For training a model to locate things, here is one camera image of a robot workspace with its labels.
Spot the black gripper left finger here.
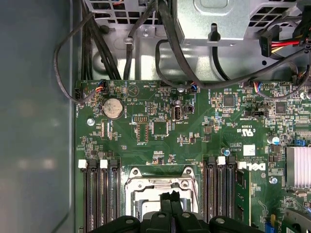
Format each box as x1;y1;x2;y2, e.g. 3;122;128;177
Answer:
88;192;173;233

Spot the silver CPU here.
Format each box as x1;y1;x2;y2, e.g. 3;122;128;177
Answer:
135;191;194;216

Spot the CPU socket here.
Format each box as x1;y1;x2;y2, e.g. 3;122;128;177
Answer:
123;166;203;220

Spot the green RAM stick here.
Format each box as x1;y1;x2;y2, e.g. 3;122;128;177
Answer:
235;168;252;227

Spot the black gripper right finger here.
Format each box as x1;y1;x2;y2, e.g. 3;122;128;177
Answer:
171;190;259;233

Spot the black cable with white clip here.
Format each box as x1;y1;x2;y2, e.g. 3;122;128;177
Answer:
123;0;156;81

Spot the internal USB port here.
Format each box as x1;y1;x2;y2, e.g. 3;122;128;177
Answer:
171;104;183;122

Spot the metal socket cover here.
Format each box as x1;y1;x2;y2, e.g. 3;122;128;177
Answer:
125;178;199;216

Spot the silver metal bracket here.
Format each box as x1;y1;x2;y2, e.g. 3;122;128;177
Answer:
174;0;258;46

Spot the thick black looped cable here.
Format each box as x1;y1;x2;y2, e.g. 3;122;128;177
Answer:
155;38;202;88

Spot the open black PC case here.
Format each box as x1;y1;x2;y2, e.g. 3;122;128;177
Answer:
0;0;311;233

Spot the green motherboard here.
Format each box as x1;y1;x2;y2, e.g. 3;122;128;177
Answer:
74;79;311;233

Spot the black cable bundle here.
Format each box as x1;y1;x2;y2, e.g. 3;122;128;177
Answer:
81;0;122;81

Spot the black power connector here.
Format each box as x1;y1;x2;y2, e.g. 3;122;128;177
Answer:
259;25;280;58

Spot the silver finned heatsink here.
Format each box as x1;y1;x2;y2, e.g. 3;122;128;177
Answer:
285;145;311;189

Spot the round coin battery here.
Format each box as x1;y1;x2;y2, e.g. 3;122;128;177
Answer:
102;98;125;120

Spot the thin black wire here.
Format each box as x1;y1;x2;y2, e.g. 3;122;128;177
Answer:
53;12;97;105

